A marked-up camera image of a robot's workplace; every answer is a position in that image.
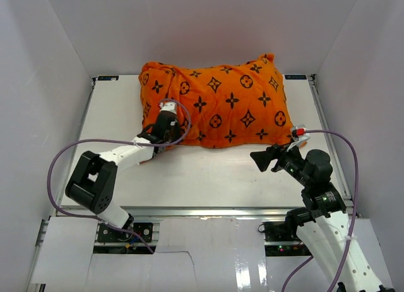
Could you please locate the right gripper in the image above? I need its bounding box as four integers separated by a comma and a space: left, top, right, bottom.
250, 140, 312, 187

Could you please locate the orange patterned pillowcase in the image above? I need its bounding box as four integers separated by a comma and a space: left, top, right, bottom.
139, 54, 293, 149

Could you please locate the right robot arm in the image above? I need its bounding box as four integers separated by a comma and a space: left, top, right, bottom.
250, 145, 388, 291

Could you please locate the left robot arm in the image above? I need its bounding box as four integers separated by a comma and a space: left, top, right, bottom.
65, 108, 182, 241

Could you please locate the right blue label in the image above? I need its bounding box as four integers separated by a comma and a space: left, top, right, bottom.
285, 74, 307, 80

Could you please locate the blue label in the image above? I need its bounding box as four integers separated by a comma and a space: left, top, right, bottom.
285, 74, 307, 80
97, 75, 119, 81

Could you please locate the left blue label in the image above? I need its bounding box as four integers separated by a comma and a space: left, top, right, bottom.
97, 75, 119, 81

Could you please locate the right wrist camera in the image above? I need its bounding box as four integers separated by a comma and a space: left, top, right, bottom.
287, 125, 311, 152

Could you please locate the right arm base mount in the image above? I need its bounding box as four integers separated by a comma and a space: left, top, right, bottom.
258, 221, 311, 257

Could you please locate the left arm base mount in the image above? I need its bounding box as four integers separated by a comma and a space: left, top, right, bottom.
96, 223, 153, 243

